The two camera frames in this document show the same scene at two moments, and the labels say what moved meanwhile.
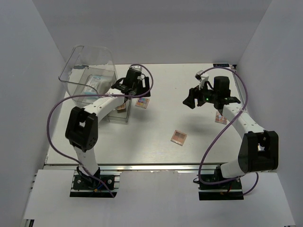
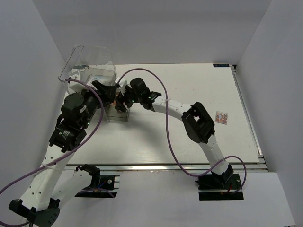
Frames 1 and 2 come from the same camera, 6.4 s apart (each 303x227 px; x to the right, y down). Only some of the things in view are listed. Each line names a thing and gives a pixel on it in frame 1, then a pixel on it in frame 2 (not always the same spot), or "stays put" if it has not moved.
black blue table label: x=220 y=65 stays put
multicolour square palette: x=220 y=118 stays put
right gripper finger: x=190 y=100 -> x=120 y=105
